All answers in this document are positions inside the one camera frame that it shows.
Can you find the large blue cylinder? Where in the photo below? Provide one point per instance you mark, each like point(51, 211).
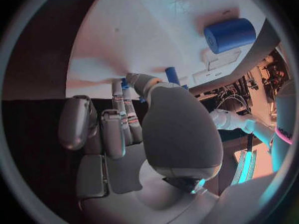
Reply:
point(230, 34)

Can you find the blue peg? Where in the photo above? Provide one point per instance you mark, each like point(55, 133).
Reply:
point(172, 75)

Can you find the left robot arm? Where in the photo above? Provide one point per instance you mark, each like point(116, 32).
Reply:
point(230, 120)

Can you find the white task board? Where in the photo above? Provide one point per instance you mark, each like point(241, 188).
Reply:
point(144, 31)

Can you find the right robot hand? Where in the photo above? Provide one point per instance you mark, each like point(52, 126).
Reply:
point(179, 134)

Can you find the glowing light bar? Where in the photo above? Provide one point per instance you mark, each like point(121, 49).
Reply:
point(246, 167)

